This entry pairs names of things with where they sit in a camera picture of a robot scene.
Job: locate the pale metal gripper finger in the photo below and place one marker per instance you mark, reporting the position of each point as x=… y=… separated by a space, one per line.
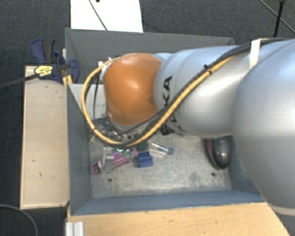
x=109 y=162

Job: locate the magenta plastic clip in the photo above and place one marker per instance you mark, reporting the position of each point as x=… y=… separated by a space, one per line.
x=120 y=159

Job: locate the blue toy block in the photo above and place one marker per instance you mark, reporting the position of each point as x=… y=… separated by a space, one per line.
x=144 y=160

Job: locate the dark green round thing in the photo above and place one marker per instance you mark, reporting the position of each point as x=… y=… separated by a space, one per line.
x=143 y=146

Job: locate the clear tube with blue cap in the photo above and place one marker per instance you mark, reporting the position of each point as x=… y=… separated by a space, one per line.
x=159 y=151

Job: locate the grey metal bin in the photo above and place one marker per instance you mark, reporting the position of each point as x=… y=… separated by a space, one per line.
x=162 y=178

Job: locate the pale wood flat board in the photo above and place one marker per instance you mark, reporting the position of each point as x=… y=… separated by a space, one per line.
x=45 y=144

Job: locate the dark grey computer mouse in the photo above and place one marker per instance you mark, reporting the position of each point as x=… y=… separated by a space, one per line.
x=221 y=154

